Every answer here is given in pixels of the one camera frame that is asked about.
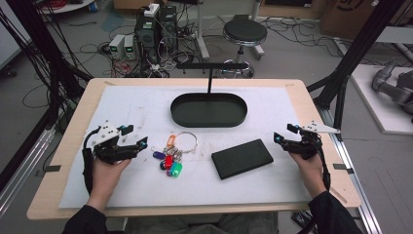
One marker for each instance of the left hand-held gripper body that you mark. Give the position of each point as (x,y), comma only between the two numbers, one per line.
(108,151)

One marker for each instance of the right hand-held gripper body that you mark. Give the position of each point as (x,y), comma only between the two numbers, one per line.
(305,146)

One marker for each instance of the black wallet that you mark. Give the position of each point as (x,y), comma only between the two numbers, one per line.
(242,158)

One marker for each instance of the black oval tray with hanger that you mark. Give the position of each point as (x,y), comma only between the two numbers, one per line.
(207,112)

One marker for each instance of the person's right hand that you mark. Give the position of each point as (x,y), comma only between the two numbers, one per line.
(310,175)

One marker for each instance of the person's left hand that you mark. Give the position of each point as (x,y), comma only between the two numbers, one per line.
(105,182)

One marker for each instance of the black tape strip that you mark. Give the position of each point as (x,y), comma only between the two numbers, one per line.
(342,168)
(52,168)

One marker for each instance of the white table mat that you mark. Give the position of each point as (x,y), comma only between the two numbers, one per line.
(181,191)

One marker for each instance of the white floor board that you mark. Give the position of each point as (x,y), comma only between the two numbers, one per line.
(376,110)

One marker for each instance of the white power supply unit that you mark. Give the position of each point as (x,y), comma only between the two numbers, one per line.
(129,47)
(116,45)

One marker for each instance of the black computer tower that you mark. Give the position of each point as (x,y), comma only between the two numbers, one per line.
(168,26)
(146,35)

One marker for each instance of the person's grey trousers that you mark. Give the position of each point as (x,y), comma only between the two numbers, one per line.
(195,226)

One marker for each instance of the black round stool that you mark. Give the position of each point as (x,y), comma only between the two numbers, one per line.
(245,31)

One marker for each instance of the brown cardboard box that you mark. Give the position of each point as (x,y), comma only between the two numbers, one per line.
(341,19)

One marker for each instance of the white metal stand leg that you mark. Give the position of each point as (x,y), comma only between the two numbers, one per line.
(202,35)

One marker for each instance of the white power strip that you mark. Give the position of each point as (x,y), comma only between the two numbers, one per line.
(152,9)

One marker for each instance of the aluminium rail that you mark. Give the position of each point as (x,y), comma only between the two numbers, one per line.
(19,175)
(360,195)

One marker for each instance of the black frame post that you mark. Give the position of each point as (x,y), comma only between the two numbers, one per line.
(357,48)

